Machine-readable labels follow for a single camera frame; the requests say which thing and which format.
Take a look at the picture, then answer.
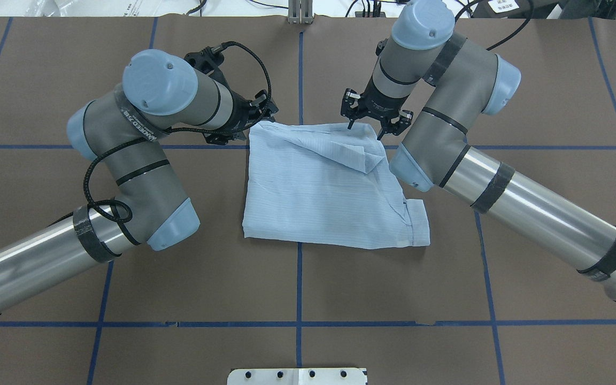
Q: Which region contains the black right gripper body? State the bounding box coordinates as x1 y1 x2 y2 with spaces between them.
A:
360 80 409 120

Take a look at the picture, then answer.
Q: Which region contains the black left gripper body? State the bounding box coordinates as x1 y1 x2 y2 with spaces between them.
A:
204 88 266 145

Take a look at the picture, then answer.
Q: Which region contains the light blue button shirt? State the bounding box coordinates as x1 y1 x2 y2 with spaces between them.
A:
242 121 430 249

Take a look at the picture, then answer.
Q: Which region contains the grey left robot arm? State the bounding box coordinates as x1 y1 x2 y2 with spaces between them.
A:
0 41 277 315

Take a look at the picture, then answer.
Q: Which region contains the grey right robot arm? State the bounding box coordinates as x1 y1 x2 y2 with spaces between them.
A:
341 1 616 302

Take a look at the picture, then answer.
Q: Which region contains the grey aluminium frame post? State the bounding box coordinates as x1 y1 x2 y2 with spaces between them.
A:
288 0 314 25

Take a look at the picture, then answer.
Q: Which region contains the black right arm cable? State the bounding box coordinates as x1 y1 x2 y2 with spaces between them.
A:
455 0 534 52

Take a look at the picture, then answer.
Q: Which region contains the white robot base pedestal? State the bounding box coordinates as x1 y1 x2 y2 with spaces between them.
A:
227 367 368 384

